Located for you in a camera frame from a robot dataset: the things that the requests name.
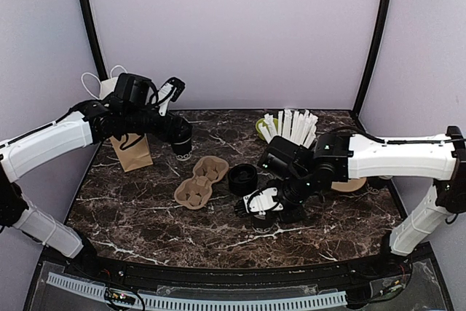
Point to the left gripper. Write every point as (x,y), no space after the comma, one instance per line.
(172,119)

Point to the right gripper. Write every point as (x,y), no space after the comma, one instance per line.
(298,215)

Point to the black paper coffee cup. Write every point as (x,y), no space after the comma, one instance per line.
(182,150)

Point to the stack of black lids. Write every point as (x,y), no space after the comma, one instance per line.
(242,179)

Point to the brown pulp cup carrier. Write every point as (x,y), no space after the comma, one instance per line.
(194,193)

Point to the single black lid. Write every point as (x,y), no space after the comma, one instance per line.
(181,133)

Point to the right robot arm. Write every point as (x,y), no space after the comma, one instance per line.
(348,153)

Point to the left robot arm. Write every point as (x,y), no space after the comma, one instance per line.
(134,106)

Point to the brown paper bag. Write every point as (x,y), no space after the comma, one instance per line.
(132,150)

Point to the beige plate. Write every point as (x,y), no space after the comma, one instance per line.
(351,186)

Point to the bundle of white wrapped straws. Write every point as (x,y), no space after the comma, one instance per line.
(298,127)

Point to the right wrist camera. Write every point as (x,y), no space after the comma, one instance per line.
(259,202)

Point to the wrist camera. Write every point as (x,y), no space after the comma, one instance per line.
(259,202)
(169,92)

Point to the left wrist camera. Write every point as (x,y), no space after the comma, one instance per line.
(169,92)

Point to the left black frame post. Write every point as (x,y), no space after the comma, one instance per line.
(93,40)

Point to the black frame post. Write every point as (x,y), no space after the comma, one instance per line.
(373,52)
(93,40)

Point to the right black frame post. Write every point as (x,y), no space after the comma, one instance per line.
(373,52)

